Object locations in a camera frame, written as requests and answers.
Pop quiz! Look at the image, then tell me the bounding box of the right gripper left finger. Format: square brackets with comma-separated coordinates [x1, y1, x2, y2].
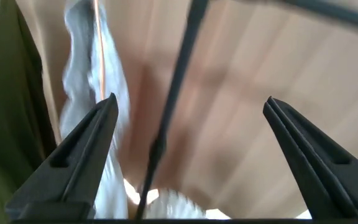
[5, 92, 119, 220]

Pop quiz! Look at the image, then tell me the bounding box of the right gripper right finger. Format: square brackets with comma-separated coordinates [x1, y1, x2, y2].
[262, 95, 358, 218]

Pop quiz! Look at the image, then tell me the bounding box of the green long-sleeved shirt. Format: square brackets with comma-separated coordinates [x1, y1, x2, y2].
[0, 0, 57, 223]

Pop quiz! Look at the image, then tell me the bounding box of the pale grey garment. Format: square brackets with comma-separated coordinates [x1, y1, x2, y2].
[59, 0, 131, 220]

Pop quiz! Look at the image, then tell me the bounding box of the pink clothes hanger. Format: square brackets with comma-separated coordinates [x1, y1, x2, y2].
[92, 0, 106, 101]

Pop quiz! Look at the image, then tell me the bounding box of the white laundry basket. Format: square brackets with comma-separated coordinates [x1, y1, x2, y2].
[144, 188, 208, 220]

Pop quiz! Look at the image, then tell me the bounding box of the black clothes rack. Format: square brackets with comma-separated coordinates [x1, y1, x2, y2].
[134, 0, 358, 220]

